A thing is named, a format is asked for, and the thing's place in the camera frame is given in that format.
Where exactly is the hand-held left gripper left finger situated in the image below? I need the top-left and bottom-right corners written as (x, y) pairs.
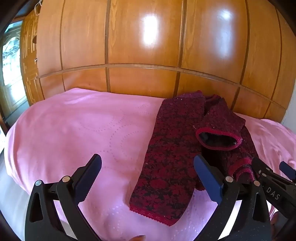
top-left (24, 153), bottom-right (102, 241)

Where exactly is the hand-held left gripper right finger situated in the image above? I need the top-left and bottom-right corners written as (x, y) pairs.
top-left (193, 155), bottom-right (271, 241)

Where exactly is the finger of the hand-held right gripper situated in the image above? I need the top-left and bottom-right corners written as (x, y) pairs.
top-left (279, 161), bottom-right (296, 180)
top-left (251, 158), bottom-right (296, 210)

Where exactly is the dark red floral sweater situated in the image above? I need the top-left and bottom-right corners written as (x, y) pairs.
top-left (129, 90), bottom-right (259, 226)

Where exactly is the pink blanket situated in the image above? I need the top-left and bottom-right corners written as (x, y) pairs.
top-left (4, 88), bottom-right (296, 241)

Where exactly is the wooden wardrobe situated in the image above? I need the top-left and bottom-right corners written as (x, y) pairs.
top-left (20, 0), bottom-right (296, 124)

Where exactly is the white hanger hook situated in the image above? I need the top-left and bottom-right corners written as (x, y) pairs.
top-left (34, 0), bottom-right (44, 15)

